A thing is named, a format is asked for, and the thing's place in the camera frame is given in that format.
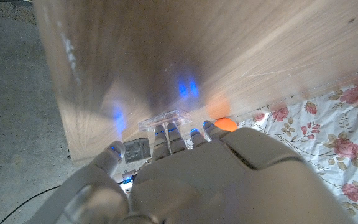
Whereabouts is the dark grey cube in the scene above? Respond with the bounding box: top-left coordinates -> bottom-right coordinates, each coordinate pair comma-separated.
123,138 -> 152,164

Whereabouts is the orange fruit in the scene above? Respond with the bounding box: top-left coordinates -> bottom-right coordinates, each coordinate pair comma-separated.
213,117 -> 239,133

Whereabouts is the floral backdrop cloth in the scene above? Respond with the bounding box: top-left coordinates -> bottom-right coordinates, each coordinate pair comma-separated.
234,77 -> 358,224

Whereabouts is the clear eyeshadow palette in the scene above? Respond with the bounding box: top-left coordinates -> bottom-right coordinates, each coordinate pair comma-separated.
137,108 -> 192,134

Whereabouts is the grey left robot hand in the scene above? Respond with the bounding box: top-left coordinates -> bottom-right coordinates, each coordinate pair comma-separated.
26,120 -> 354,224

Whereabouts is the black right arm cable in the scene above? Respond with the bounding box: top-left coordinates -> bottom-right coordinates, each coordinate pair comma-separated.
0,185 -> 62,224

